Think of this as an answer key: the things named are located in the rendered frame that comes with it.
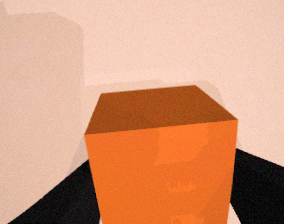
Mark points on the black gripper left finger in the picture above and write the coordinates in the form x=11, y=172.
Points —
x=72, y=201

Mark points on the orange block with dark square face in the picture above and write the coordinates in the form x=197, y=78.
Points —
x=161, y=156

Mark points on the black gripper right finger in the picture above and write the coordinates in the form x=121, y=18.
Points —
x=257, y=194

